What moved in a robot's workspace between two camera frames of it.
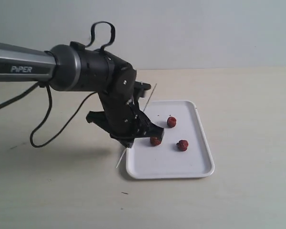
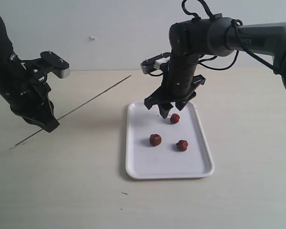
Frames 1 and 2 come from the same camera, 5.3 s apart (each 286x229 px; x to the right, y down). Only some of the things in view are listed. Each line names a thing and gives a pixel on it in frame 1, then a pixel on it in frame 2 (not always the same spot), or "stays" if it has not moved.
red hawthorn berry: [171, 122] to [174, 118]
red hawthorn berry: [182, 145] stays
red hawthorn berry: [155, 141] stays
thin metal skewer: [144, 109] to [75, 109]
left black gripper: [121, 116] to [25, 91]
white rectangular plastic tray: [185, 150] stays
